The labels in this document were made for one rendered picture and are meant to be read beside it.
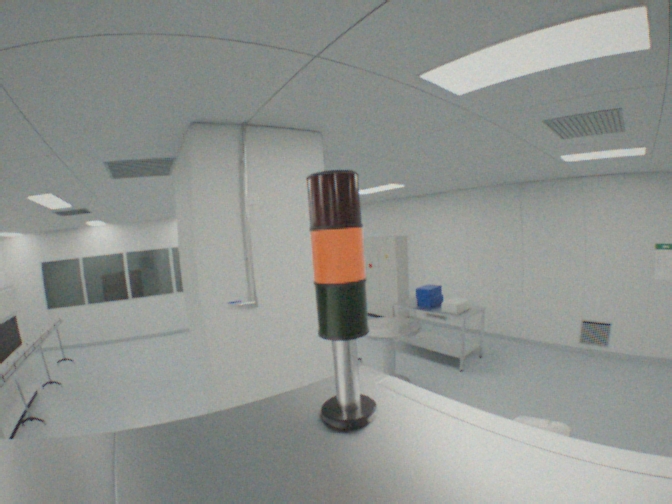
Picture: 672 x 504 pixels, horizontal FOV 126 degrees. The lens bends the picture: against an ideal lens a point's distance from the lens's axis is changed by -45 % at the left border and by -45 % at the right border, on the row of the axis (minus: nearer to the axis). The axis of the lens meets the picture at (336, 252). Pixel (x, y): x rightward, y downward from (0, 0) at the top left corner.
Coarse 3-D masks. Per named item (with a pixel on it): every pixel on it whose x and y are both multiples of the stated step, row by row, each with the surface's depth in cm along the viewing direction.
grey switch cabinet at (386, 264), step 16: (368, 240) 771; (384, 240) 724; (400, 240) 707; (368, 256) 777; (384, 256) 729; (400, 256) 708; (368, 272) 783; (384, 272) 734; (400, 272) 709; (368, 288) 789; (384, 288) 740; (400, 288) 710; (368, 304) 795; (384, 304) 745
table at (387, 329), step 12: (372, 324) 432; (384, 324) 427; (396, 324) 422; (408, 324) 416; (420, 324) 410; (372, 336) 384; (384, 336) 378; (396, 336) 375; (408, 336) 377; (384, 348) 417; (384, 360) 419; (384, 372) 421
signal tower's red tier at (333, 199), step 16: (320, 176) 27; (336, 176) 26; (352, 176) 27; (320, 192) 27; (336, 192) 26; (352, 192) 27; (320, 208) 27; (336, 208) 27; (352, 208) 27; (320, 224) 27; (336, 224) 27
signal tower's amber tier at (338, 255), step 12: (348, 228) 27; (360, 228) 28; (312, 240) 28; (324, 240) 27; (336, 240) 27; (348, 240) 27; (360, 240) 28; (312, 252) 28; (324, 252) 27; (336, 252) 27; (348, 252) 27; (360, 252) 28; (324, 264) 27; (336, 264) 27; (348, 264) 27; (360, 264) 28; (324, 276) 27; (336, 276) 27; (348, 276) 27; (360, 276) 28
